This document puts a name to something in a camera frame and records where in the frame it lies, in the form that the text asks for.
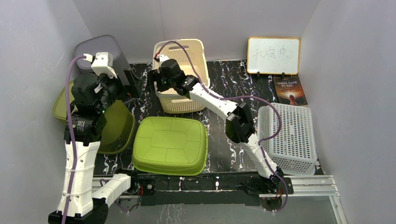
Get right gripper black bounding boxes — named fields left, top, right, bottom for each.
left=146, top=69, right=176, bottom=94

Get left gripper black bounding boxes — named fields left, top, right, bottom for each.
left=95, top=69, right=143, bottom=113

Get grey slatted bin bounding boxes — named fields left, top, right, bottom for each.
left=74, top=35, right=131, bottom=84

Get cream perforated storage basket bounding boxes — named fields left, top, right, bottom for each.
left=153, top=39, right=211, bottom=114

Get lime green plastic basin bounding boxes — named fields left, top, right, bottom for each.
left=132, top=117, right=208, bottom=176

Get pale green colander basket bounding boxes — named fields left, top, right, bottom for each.
left=262, top=103, right=318, bottom=176

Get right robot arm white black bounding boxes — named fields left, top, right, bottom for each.
left=148, top=58, right=289, bottom=196

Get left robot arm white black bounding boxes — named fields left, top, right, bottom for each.
left=48, top=69, right=140, bottom=224

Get dark book three days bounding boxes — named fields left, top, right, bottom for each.
left=273, top=75, right=308, bottom=107

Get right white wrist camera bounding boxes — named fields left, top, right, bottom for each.
left=154, top=54, right=170, bottom=65

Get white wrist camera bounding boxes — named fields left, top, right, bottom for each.
left=154, top=54, right=170, bottom=65
left=83, top=52, right=118, bottom=79

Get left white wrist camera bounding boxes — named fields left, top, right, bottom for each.
left=83, top=52, right=118, bottom=79

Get small whiteboard orange frame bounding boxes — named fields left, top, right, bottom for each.
left=246, top=37, right=301, bottom=75

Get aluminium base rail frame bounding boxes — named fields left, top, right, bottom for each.
left=92, top=169, right=345, bottom=223

